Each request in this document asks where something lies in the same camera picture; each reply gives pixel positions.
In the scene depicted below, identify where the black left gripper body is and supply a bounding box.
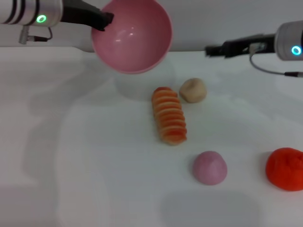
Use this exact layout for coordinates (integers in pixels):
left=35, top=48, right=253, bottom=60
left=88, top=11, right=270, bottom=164
left=60, top=0, right=105, bottom=28

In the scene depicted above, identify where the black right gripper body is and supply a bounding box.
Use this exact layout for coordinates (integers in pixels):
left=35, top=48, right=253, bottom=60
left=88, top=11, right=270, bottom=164
left=222, top=34, right=277, bottom=59

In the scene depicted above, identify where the pink plastic bowl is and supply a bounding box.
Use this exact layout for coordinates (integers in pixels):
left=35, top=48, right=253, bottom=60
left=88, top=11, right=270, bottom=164
left=91, top=0, right=173, bottom=75

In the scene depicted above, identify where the long striped bread roll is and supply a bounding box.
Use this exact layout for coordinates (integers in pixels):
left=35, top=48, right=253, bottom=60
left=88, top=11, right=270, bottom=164
left=151, top=87, right=187, bottom=146

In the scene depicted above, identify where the beige round bun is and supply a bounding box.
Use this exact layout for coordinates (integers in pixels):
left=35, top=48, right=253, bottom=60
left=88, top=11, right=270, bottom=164
left=178, top=78, right=207, bottom=104

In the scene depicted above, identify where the pink round bun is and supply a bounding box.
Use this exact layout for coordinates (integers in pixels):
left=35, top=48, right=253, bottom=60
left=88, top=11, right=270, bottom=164
left=192, top=151, right=228, bottom=186

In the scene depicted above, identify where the orange-red round bun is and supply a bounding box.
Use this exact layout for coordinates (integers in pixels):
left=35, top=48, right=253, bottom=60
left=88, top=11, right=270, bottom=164
left=265, top=147, right=303, bottom=192

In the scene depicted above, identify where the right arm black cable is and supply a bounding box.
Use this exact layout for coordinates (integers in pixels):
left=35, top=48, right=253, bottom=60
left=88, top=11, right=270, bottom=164
left=248, top=44, right=303, bottom=78

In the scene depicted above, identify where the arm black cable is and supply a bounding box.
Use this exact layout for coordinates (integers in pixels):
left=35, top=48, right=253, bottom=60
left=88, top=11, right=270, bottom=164
left=18, top=25, right=53, bottom=44
left=248, top=44, right=303, bottom=78

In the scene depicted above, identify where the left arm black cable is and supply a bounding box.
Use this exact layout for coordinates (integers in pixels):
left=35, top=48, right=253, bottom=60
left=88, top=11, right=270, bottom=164
left=18, top=25, right=53, bottom=44

